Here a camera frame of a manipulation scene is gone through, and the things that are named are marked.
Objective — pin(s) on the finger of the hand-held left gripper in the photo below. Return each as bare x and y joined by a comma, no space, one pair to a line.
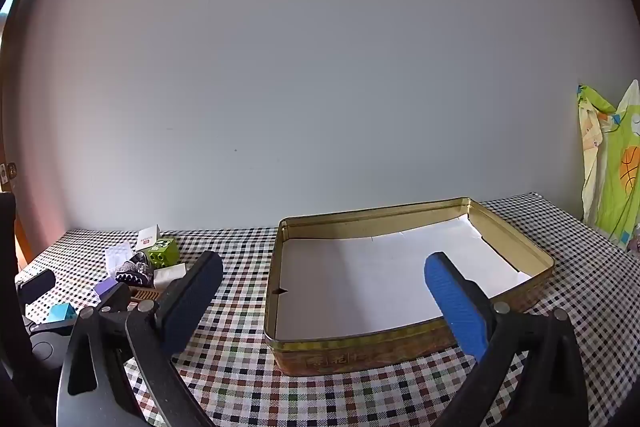
119,297
37,285

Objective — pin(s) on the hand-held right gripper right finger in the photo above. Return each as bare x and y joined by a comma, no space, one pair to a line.
455,307

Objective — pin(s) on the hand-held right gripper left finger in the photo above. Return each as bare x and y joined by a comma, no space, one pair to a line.
192,297

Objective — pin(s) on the purple cube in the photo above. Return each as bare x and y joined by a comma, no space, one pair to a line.
104,288

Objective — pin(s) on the brown comb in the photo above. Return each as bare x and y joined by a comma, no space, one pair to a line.
142,293

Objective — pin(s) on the white charger plug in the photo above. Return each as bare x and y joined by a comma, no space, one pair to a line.
167,277

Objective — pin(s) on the teal box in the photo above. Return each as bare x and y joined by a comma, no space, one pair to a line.
60,313

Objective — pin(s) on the green toy brick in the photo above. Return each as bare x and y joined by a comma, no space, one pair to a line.
162,252

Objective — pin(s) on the white small box red label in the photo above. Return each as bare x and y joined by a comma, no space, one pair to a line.
148,237

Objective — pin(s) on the gold tin box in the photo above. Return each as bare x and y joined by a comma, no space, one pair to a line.
350,357

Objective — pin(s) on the black hair claw clip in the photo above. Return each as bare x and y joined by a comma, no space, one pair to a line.
132,274

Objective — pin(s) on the clear plastic packet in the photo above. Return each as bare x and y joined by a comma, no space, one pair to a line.
117,257

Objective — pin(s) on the checkered tablecloth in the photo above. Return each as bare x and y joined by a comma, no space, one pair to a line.
240,357

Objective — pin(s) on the white paper liner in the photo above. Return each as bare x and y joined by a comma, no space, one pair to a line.
360,282

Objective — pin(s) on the metal door hinge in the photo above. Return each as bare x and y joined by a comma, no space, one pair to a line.
6,172

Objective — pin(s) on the green printed cloth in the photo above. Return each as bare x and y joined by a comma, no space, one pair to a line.
617,187

